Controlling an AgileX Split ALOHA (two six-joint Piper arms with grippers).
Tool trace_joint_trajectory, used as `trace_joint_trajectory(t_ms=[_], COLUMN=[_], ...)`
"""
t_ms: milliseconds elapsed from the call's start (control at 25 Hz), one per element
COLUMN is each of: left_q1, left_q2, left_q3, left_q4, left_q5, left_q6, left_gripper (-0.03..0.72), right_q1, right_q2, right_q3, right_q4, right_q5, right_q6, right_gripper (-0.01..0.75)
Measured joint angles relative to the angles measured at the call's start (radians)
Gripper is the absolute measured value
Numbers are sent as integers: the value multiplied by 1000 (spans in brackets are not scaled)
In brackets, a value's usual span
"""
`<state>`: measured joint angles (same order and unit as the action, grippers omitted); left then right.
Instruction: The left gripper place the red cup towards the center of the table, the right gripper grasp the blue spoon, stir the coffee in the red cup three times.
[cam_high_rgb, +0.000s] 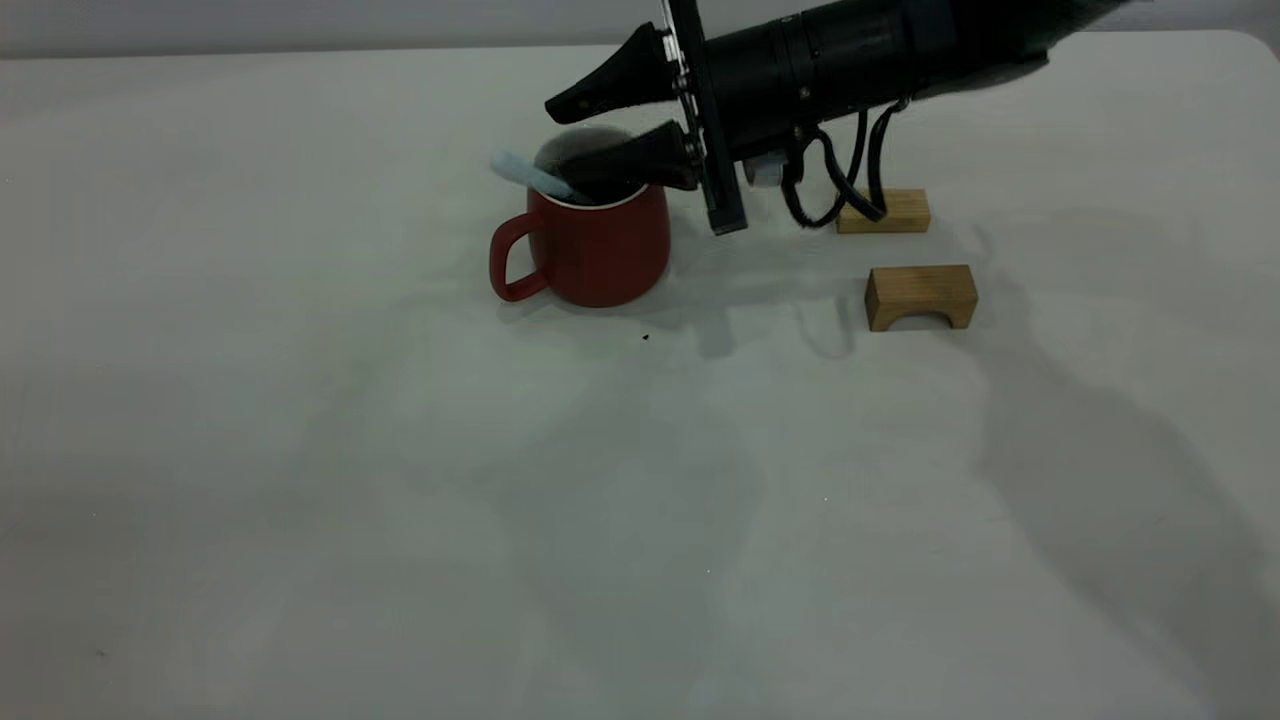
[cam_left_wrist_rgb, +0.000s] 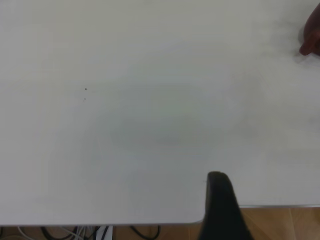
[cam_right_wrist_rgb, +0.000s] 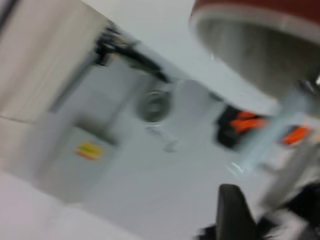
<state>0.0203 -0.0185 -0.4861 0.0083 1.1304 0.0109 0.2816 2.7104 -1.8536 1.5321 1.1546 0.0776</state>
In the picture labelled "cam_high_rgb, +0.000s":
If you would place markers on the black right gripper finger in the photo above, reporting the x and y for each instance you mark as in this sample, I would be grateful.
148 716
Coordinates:
630 80
650 160

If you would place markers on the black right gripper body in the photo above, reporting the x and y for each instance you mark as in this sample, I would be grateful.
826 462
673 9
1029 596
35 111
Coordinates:
750 90

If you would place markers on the red ceramic mug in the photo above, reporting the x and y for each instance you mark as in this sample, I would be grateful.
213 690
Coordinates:
600 260

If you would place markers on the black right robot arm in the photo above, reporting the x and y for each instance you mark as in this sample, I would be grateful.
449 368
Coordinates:
950 40

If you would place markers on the flat rectangular wooden block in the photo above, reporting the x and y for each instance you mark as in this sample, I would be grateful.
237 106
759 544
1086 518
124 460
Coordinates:
905 212

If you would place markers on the arched wooden block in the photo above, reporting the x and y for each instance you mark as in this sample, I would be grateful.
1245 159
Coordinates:
920 285

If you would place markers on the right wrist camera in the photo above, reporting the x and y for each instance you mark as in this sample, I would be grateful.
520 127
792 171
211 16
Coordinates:
765 172

